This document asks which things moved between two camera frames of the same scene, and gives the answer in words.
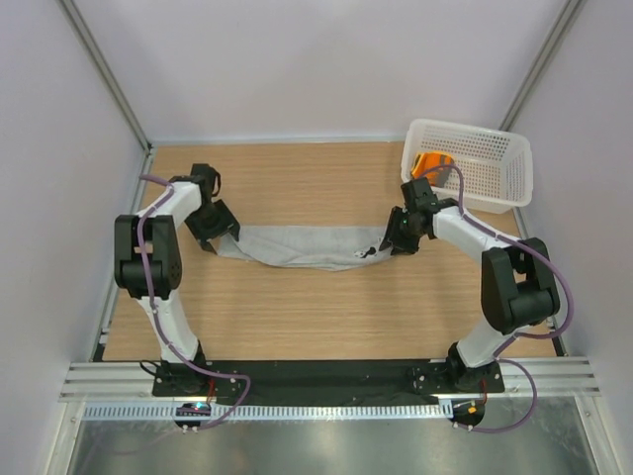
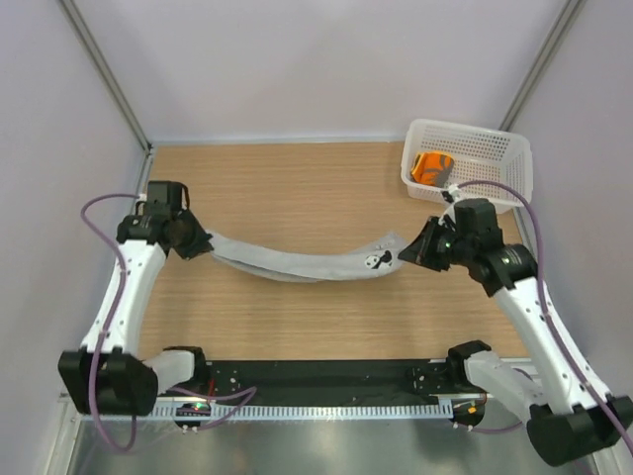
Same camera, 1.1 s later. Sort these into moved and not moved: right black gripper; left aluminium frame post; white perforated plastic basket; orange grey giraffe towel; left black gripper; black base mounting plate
Moved: left black gripper; right black gripper
Not moved: orange grey giraffe towel; left aluminium frame post; black base mounting plate; white perforated plastic basket
